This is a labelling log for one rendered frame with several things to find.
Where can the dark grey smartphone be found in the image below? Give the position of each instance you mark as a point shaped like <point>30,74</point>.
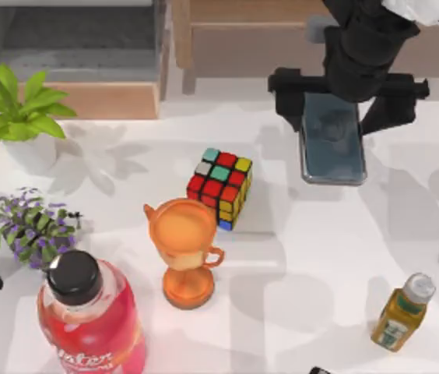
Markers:
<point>332,152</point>

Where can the pale grey rounded box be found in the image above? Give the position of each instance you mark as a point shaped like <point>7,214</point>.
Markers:
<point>317,29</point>

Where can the wooden cupboard door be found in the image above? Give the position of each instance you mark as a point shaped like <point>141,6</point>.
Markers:
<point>250,50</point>

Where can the wooden cupboard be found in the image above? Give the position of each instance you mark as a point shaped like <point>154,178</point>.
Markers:
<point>243,11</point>

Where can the colourful puzzle cube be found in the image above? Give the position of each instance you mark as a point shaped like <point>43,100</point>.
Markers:
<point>219,183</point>

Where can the orange trophy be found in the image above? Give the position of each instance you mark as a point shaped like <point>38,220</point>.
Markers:
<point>182,237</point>

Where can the pale wooden drawer front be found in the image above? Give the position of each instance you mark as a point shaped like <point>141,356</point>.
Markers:
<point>106,99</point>

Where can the yellow bottle with white cap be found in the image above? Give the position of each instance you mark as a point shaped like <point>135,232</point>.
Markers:
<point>398,315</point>

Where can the open drawer with grey inside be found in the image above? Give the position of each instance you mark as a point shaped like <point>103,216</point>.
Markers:
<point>79,50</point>

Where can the small black object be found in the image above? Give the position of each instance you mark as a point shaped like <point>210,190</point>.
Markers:
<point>320,371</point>

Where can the green plant in white pot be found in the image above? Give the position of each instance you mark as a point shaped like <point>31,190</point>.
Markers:
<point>13,113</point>

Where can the purple flowering plant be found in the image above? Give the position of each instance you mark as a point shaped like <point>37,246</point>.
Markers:
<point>29,230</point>

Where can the red bottle with black cap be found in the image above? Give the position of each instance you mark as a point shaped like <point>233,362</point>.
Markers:
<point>87,319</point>

